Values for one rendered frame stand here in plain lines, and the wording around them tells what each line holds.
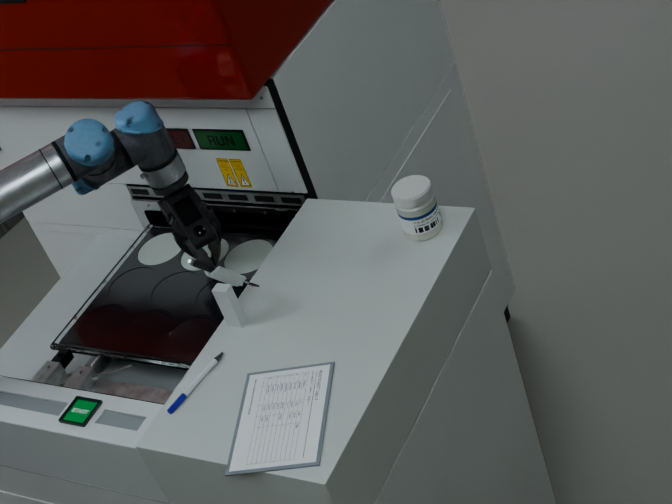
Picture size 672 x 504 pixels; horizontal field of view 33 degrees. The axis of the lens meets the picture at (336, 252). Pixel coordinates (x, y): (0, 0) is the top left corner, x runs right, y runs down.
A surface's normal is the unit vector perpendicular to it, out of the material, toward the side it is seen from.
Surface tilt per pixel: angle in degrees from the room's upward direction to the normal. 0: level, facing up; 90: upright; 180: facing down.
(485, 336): 90
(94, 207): 90
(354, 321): 0
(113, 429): 0
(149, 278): 0
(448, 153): 90
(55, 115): 90
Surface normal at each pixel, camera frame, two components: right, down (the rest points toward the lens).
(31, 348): -0.29, -0.75
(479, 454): 0.86, 0.07
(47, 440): -0.42, 0.65
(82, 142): 0.13, -0.14
